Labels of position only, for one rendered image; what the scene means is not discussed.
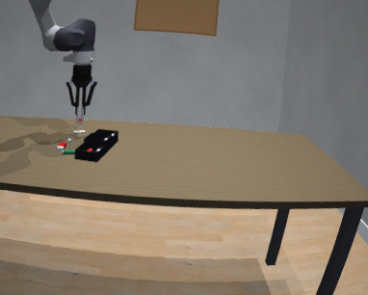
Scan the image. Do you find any red and white eraser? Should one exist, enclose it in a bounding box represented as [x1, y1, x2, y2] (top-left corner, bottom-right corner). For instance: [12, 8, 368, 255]
[57, 143, 66, 151]

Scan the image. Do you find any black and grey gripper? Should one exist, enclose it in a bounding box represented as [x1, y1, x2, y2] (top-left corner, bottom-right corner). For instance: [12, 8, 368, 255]
[66, 65, 97, 124]

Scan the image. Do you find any black rack of three bins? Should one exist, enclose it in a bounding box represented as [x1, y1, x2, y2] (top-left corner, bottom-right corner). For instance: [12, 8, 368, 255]
[75, 129, 118, 162]

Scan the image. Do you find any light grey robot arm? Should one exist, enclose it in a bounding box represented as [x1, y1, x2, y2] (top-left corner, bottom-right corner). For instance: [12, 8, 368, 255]
[29, 0, 96, 66]

